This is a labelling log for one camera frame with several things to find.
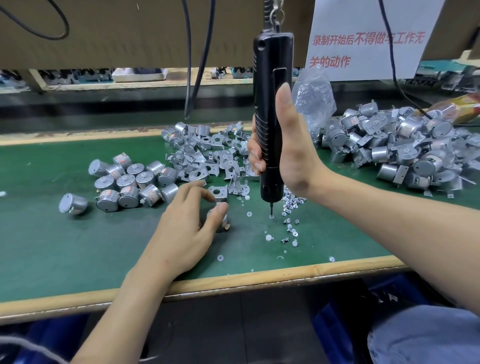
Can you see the person's left hand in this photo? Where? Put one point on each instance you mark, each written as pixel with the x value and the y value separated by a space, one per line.
pixel 180 236

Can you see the person's right hand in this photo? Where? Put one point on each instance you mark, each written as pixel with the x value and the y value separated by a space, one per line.
pixel 300 157

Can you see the silver round motor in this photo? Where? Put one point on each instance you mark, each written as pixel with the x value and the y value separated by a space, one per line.
pixel 226 223

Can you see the pile of silver motors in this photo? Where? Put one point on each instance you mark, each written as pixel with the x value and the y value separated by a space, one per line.
pixel 124 184

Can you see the black electric screwdriver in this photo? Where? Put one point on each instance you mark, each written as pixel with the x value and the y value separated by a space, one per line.
pixel 271 75

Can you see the pile of metal brackets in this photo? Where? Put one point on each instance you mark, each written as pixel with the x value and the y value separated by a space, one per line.
pixel 210 150

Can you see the pile of assembled motors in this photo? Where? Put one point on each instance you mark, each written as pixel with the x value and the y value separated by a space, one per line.
pixel 401 142

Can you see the person's left forearm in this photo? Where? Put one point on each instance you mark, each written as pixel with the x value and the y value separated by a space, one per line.
pixel 120 322

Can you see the person's right forearm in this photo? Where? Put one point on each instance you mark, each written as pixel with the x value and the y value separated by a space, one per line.
pixel 405 232

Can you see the small clear plastic bag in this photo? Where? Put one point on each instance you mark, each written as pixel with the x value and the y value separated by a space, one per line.
pixel 315 97

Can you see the scatter of small silver screws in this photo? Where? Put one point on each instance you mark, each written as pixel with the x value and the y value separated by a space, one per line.
pixel 289 221

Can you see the white paper sign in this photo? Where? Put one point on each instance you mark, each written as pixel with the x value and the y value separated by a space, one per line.
pixel 375 34

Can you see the green bench mat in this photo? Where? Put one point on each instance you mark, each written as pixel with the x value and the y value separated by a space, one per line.
pixel 30 255

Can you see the orange packet in plastic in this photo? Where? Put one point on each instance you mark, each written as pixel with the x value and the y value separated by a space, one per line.
pixel 459 111

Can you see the blue plastic bin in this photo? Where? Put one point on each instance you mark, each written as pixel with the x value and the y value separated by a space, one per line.
pixel 45 339

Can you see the dark blue crate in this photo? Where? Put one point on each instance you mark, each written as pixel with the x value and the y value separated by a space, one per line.
pixel 349 322

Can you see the brown back panel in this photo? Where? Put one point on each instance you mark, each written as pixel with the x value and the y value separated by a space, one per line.
pixel 112 34

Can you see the grey blue trousers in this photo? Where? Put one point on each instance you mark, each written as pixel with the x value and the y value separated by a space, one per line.
pixel 427 337

